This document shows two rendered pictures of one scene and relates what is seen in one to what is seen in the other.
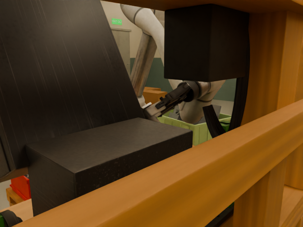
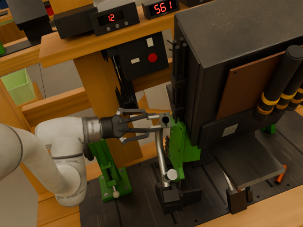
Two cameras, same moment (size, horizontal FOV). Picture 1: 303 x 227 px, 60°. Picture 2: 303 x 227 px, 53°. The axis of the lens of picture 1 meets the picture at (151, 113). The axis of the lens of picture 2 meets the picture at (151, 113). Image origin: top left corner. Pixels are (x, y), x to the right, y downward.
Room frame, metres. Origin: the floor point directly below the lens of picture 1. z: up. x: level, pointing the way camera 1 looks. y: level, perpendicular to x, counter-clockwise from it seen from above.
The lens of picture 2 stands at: (1.48, 0.55, 1.86)
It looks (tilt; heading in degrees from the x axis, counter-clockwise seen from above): 34 degrees down; 220
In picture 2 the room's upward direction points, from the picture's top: 15 degrees counter-clockwise
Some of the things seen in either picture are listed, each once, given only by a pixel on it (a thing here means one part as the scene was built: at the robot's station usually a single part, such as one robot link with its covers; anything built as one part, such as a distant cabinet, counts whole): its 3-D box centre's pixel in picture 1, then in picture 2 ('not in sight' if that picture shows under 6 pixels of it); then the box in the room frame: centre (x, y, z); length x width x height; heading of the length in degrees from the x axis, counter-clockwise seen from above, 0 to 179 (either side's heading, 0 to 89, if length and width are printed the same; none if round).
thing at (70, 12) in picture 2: not in sight; (78, 20); (0.75, -0.26, 1.59); 0.15 x 0.07 x 0.07; 136
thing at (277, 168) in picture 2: not in sight; (231, 143); (0.71, 0.23, 1.11); 0.39 x 0.16 x 0.03; 46
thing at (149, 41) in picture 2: (206, 45); (140, 51); (0.63, -0.13, 1.42); 0.17 x 0.12 x 0.15; 136
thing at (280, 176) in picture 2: not in sight; (280, 174); (0.61, 0.38, 0.91); 0.09 x 0.02 x 0.02; 175
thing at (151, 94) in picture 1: (151, 97); not in sight; (7.03, 0.01, 0.22); 1.20 x 0.81 x 0.44; 48
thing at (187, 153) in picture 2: not in sight; (184, 139); (0.79, 0.09, 1.17); 0.13 x 0.12 x 0.20; 136
